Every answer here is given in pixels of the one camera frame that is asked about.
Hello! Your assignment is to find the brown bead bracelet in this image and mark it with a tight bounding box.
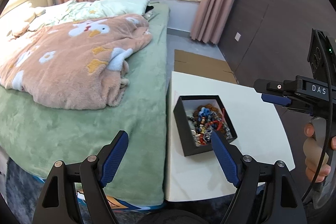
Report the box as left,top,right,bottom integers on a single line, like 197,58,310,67
194,103,232,135

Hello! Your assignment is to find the dark bead bracelet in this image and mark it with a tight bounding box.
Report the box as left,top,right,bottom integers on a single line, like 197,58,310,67
186,115,200,127

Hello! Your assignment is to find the black jewelry box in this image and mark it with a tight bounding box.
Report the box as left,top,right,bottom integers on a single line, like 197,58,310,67
173,95,238,156

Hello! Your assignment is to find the person right hand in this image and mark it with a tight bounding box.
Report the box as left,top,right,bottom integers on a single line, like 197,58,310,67
303,123,331,182

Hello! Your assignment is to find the white bedside table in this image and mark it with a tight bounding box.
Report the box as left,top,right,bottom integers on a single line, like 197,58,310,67
165,72,295,202

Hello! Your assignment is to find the green bed sheet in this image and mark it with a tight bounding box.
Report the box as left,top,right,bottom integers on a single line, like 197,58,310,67
1,2,169,207

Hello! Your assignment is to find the pink floral blanket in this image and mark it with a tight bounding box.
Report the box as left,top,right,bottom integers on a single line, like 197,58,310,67
1,14,152,110

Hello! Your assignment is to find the cardboard sheet on floor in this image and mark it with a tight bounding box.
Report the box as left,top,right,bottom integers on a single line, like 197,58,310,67
174,50,237,84

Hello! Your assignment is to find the light green pillow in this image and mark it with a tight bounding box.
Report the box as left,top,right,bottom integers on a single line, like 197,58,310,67
32,0,150,25

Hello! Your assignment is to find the white wall socket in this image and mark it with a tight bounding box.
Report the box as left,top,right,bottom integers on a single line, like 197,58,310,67
235,32,241,42

